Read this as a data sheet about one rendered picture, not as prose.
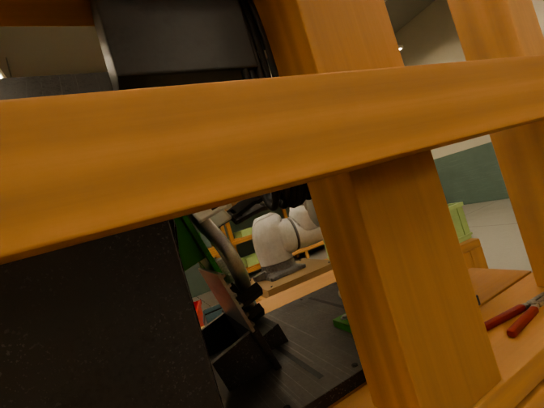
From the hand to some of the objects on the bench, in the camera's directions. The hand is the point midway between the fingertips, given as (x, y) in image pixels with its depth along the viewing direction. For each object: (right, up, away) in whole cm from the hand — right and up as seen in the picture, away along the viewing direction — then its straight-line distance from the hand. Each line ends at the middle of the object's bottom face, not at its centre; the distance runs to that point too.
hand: (212, 216), depth 63 cm
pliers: (+55, -16, -12) cm, 58 cm away
